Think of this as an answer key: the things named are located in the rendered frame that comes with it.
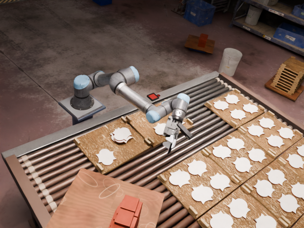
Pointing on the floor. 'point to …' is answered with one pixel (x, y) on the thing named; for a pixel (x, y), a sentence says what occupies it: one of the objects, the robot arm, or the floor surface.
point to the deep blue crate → (199, 12)
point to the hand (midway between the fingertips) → (170, 152)
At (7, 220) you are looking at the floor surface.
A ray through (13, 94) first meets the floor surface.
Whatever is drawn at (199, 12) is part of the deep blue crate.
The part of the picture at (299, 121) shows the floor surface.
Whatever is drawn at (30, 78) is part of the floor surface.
